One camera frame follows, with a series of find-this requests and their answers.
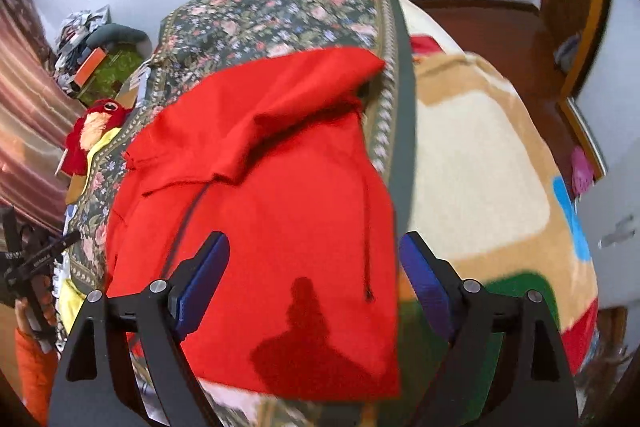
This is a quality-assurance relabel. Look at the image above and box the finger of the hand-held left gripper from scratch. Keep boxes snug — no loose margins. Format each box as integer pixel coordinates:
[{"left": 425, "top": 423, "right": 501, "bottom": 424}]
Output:
[
  {"left": 1, "top": 205, "right": 21, "bottom": 254},
  {"left": 27, "top": 232, "right": 81, "bottom": 270}
]

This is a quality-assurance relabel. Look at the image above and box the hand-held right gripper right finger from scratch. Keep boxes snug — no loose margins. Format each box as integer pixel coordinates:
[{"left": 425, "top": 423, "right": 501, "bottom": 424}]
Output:
[{"left": 399, "top": 231, "right": 580, "bottom": 427}]

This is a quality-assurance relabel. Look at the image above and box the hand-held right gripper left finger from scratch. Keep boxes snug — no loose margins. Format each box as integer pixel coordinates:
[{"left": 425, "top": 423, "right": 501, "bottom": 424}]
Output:
[{"left": 47, "top": 231, "right": 231, "bottom": 427}]

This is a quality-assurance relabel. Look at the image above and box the red zip jacket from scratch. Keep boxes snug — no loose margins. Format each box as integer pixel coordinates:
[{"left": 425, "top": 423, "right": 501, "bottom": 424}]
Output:
[{"left": 105, "top": 48, "right": 404, "bottom": 401}]

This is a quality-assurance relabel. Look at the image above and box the pile of patterned clothes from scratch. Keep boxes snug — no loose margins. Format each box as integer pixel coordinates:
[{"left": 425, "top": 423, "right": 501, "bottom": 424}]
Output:
[{"left": 54, "top": 5, "right": 112, "bottom": 78}]

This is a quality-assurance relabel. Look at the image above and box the person's left hand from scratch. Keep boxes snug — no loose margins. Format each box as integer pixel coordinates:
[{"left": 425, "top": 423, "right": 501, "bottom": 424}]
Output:
[{"left": 15, "top": 276, "right": 58, "bottom": 342}]

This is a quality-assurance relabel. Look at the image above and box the striped brown curtain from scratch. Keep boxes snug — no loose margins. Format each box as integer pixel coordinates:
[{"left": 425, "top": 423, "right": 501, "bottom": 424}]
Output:
[{"left": 0, "top": 0, "right": 89, "bottom": 229}]

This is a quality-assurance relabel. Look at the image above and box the red plush toy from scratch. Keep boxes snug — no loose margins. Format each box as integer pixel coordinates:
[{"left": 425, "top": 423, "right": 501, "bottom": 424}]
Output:
[{"left": 64, "top": 98, "right": 134, "bottom": 176}]

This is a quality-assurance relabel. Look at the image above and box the beige patterned blanket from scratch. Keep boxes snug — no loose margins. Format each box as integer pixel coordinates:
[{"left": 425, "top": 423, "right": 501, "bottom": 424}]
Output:
[{"left": 390, "top": 0, "right": 601, "bottom": 427}]

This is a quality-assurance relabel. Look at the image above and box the cardboard box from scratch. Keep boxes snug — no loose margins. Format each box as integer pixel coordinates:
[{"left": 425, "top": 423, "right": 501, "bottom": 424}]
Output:
[{"left": 120, "top": 68, "right": 152, "bottom": 108}]

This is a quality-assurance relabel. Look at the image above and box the orange box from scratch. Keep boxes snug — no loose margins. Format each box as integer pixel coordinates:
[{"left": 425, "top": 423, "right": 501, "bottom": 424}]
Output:
[{"left": 74, "top": 48, "right": 109, "bottom": 88}]

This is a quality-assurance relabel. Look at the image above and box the green patterned cloth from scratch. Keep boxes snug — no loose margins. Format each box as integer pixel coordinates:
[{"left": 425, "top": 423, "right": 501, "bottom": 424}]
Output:
[{"left": 92, "top": 49, "right": 147, "bottom": 100}]

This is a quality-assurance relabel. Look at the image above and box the pink floor item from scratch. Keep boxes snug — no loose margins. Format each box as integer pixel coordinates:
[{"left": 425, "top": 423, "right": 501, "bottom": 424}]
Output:
[{"left": 570, "top": 147, "right": 596, "bottom": 196}]

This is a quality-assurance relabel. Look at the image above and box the white drawer cabinet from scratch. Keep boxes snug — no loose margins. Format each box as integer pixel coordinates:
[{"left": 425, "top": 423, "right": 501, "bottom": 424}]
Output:
[{"left": 579, "top": 147, "right": 640, "bottom": 310}]

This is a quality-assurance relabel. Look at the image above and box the grey cushion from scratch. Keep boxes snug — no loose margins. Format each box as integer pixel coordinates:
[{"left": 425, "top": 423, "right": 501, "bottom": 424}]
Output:
[{"left": 86, "top": 23, "right": 151, "bottom": 58}]

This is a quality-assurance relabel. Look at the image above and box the dark floral blanket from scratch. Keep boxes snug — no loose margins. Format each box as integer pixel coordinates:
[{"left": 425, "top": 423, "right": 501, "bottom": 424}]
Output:
[{"left": 64, "top": 0, "right": 418, "bottom": 427}]

